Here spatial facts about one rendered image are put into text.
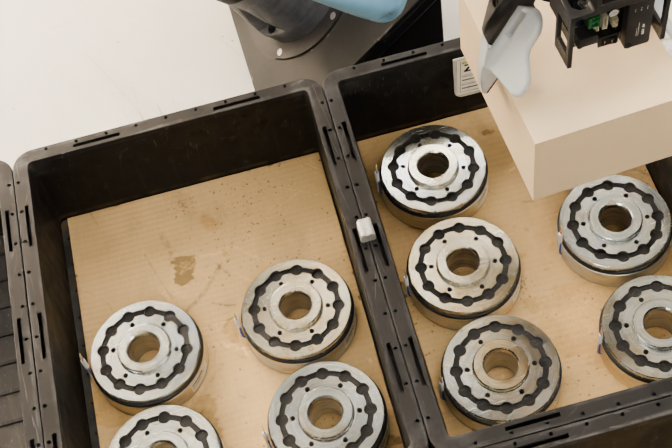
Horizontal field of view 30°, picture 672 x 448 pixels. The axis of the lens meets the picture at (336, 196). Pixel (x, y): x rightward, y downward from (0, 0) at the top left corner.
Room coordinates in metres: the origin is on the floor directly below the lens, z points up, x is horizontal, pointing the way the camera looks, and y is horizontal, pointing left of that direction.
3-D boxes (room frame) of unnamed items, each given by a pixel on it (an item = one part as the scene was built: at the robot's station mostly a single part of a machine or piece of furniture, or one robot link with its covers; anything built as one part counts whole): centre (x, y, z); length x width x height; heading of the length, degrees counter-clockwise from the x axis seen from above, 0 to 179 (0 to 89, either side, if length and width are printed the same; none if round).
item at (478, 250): (0.56, -0.10, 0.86); 0.05 x 0.05 x 0.01
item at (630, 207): (0.57, -0.25, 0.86); 0.05 x 0.05 x 0.01
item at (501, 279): (0.56, -0.10, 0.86); 0.10 x 0.10 x 0.01
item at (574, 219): (0.57, -0.25, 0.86); 0.10 x 0.10 x 0.01
